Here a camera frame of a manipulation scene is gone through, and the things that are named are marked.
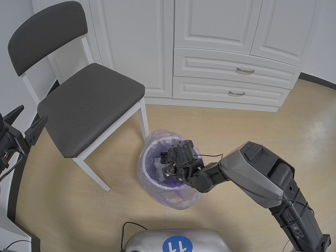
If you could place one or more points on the white paper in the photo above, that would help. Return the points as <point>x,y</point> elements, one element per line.
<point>158,167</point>

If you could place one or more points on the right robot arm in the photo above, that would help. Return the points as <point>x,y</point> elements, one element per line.
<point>262,172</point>

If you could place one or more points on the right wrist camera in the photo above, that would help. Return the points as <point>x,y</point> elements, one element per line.
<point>166,157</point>

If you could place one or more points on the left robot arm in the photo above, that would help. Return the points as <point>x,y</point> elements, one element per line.
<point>4,161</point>

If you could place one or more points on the purple plastic bag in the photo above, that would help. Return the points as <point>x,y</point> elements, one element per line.
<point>173,201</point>

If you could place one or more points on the white trash bin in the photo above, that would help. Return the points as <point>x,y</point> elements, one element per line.
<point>147,172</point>

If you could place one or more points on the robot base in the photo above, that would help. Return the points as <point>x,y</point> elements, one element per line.
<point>178,240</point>

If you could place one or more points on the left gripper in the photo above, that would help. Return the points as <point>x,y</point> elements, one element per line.
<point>15,140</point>

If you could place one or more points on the white wardrobe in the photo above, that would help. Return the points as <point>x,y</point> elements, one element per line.
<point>210,22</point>

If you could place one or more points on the grey and white chair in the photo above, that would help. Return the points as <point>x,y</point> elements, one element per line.
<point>89,106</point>

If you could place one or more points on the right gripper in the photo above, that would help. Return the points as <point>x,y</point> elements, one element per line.
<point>175,176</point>

